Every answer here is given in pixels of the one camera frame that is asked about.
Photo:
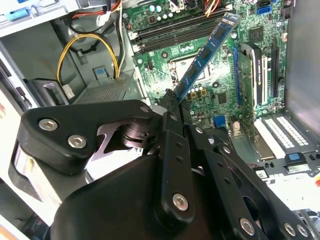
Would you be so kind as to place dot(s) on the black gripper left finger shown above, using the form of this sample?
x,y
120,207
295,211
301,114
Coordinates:
x,y
62,140

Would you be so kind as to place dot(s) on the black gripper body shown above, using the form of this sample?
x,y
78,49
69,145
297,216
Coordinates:
x,y
112,205

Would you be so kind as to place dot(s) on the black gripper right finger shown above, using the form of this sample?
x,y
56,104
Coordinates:
x,y
225,165

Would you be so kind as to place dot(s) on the blue RAM stick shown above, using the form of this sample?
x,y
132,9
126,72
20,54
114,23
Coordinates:
x,y
207,50

